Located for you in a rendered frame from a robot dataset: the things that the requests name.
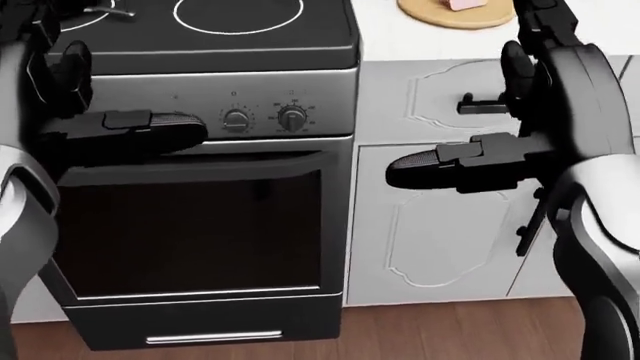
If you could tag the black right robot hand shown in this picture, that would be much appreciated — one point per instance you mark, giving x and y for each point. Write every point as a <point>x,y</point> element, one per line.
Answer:
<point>475,165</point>

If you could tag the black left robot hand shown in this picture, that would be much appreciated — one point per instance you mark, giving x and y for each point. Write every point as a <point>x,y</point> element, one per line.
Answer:
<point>125,135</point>

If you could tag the round tan wooden plate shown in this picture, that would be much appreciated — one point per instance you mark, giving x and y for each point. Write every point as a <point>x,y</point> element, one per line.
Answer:
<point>465,18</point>

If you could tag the pink pork loin piece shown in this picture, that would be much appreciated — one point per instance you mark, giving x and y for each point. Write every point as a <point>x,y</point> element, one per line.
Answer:
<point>467,3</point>

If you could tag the white cabinet door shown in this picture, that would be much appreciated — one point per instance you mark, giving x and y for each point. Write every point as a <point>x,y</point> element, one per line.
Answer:
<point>430,240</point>

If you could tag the white kitchen cabinet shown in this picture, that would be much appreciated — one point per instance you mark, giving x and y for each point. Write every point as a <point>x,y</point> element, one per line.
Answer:
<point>380,210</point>

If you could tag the white cabinet drawer front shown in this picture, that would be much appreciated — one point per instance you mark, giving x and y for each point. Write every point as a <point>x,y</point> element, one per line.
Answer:
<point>390,101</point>

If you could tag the small grey stove knob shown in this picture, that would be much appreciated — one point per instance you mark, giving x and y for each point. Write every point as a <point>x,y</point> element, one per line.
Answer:
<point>236,119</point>

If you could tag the black glass oven door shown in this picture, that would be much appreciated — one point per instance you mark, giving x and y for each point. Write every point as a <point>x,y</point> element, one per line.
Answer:
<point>200,232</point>

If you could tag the black steel kitchen stove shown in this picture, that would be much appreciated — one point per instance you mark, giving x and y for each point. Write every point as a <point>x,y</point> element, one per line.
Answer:
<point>225,56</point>

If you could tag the large grey stove knob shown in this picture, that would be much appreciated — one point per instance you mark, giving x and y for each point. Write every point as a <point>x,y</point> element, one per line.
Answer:
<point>292,118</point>

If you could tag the black stove bottom drawer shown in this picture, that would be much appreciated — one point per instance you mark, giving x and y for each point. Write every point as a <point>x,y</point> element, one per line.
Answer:
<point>200,318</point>

